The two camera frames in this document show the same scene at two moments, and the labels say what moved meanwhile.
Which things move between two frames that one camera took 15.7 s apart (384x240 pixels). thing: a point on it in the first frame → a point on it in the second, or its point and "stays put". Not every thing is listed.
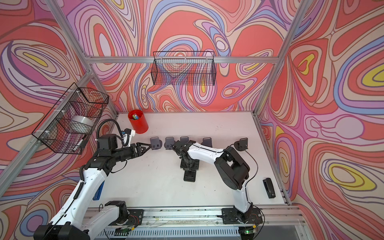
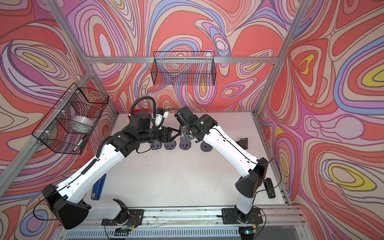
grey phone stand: [156, 143] stays put
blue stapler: [97, 195] stays put
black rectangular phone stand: [190, 175] → [179, 131]
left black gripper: [139, 152] → [168, 134]
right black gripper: [195, 167] → [185, 131]
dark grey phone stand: [241, 145] stays put
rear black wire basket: [183, 68] stays put
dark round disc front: [169, 141] stays put
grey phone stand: [184, 139] stays put
